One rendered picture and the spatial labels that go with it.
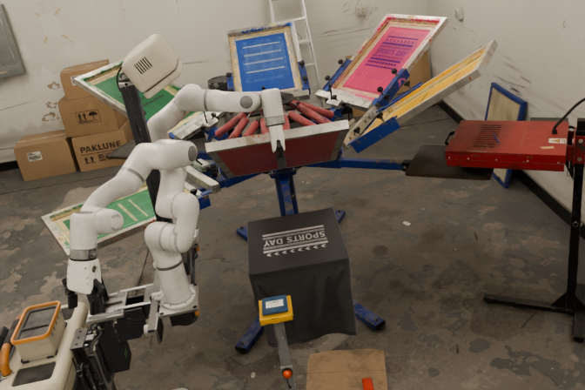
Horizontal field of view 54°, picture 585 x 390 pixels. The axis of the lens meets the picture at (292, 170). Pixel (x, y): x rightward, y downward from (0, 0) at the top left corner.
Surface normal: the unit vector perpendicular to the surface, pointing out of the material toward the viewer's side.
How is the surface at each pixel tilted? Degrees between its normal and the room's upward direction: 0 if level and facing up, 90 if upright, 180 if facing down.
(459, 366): 0
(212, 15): 90
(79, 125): 90
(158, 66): 90
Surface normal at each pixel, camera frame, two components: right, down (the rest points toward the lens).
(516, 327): -0.14, -0.90
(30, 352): 0.14, 0.42
